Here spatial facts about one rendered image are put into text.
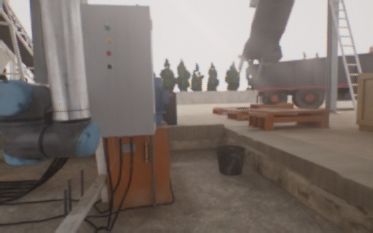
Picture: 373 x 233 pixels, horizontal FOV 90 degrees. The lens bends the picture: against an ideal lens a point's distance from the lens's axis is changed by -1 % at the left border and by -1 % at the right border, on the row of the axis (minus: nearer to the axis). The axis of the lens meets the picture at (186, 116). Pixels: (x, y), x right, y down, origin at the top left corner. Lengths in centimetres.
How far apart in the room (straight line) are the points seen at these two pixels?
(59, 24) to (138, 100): 48
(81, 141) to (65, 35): 26
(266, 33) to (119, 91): 68
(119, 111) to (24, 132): 43
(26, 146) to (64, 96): 16
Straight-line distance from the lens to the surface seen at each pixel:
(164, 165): 154
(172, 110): 342
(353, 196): 151
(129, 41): 97
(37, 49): 594
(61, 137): 57
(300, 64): 907
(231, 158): 209
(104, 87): 95
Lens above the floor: 80
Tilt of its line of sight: 4 degrees down
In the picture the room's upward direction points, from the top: 1 degrees counter-clockwise
